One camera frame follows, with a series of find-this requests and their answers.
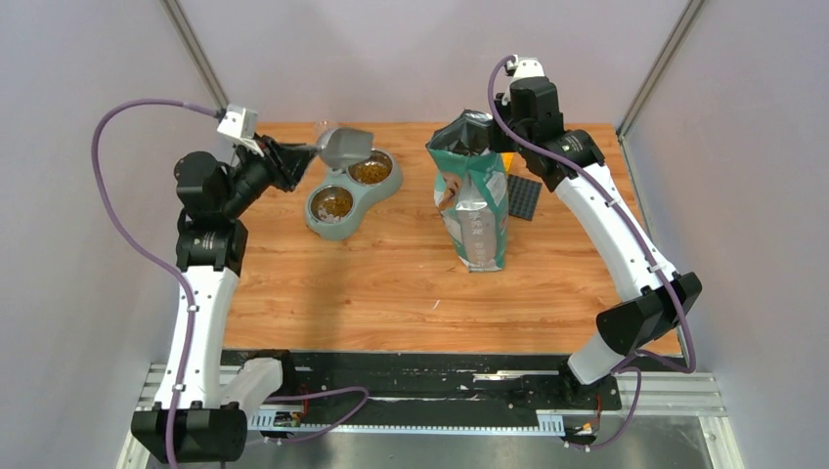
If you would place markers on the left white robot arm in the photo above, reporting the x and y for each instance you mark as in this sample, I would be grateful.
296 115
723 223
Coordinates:
193 418

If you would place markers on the slotted grey cable duct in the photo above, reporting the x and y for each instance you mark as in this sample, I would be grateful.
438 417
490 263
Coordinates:
439 419

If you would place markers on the teal double pet bowl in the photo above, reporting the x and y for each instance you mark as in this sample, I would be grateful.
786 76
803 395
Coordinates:
341 231

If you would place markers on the dark grey building baseplate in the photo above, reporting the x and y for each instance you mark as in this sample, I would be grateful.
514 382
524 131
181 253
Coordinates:
523 197

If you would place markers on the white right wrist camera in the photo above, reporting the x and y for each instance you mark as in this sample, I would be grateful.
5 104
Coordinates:
517 67

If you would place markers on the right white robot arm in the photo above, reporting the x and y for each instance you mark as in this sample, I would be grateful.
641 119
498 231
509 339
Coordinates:
653 293

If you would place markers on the brown pet food kibble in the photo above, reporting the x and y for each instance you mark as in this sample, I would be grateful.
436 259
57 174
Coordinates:
347 194

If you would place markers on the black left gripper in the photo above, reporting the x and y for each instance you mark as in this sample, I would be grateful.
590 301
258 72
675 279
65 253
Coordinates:
286 165

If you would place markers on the grey metal food scoop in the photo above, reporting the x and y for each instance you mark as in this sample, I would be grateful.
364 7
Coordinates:
342 147

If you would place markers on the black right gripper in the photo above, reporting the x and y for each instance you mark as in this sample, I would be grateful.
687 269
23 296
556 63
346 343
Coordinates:
497 142

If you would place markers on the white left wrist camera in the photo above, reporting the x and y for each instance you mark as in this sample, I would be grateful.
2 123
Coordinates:
238 125

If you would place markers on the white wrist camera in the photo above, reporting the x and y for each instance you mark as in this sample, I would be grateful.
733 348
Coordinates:
517 67
238 125

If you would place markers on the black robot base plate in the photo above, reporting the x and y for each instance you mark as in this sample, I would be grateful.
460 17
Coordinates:
411 379

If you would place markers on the yellow building block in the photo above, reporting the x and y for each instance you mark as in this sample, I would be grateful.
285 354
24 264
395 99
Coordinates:
507 159

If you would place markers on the green pet food bag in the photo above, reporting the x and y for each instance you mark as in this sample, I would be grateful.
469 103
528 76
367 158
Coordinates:
470 190

